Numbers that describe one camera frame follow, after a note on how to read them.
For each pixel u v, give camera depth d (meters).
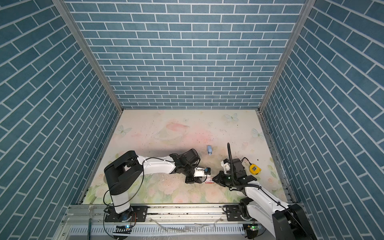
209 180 0.86
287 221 0.41
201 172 0.75
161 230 0.70
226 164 0.82
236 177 0.68
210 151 0.95
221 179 0.75
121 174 0.48
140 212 0.74
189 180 0.76
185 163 0.71
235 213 0.74
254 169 0.87
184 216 0.74
